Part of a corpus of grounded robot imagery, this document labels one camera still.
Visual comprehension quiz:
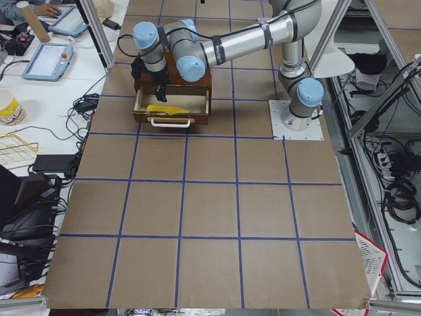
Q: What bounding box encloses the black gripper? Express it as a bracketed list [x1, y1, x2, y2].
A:
[150, 67, 169, 101]

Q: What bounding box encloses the yellow toy corn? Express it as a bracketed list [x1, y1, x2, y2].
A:
[147, 104, 190, 115]

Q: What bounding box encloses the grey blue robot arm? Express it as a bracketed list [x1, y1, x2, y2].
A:
[131, 1, 322, 104]

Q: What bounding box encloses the dark wooden drawer cabinet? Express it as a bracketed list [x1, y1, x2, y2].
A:
[131, 53, 212, 96]

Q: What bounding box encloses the person hand on mouse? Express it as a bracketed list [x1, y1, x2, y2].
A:
[34, 3, 61, 18]

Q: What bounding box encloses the black power adapter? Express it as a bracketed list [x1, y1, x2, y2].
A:
[103, 18, 121, 30]

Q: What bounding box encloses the teach pendant tablet far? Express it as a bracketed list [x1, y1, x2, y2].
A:
[49, 7, 87, 38]

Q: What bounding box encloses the teach pendant tablet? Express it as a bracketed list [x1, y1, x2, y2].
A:
[49, 7, 87, 38]
[22, 43, 74, 82]

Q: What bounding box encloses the teach pendant tablet near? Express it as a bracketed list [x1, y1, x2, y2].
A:
[22, 43, 74, 82]

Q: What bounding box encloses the black red device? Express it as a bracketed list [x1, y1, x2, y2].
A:
[5, 32, 35, 56]

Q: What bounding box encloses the popcorn paper cup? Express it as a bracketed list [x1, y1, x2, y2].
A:
[0, 88, 26, 126]

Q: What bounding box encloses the cardboard tube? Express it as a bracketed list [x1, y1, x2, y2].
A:
[16, 1, 51, 43]

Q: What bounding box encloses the white lamp shade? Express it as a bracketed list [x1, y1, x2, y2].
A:
[305, 34, 355, 78]

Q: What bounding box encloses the black computer equipment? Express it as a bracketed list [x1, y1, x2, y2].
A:
[1, 167, 65, 295]

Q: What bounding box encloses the black cloth item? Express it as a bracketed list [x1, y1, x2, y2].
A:
[349, 53, 387, 75]

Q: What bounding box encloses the orange gold bottle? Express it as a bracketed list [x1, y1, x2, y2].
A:
[11, 284, 43, 299]

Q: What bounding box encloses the white red plastic basket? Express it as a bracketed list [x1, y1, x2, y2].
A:
[355, 230, 388, 298]

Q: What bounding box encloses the aluminium frame post left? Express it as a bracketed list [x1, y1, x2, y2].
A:
[76, 0, 115, 69]

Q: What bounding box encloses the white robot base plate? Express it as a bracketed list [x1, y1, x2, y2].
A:
[269, 100, 324, 141]

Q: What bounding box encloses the gold wire rack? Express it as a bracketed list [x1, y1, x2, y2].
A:
[0, 134, 39, 169]

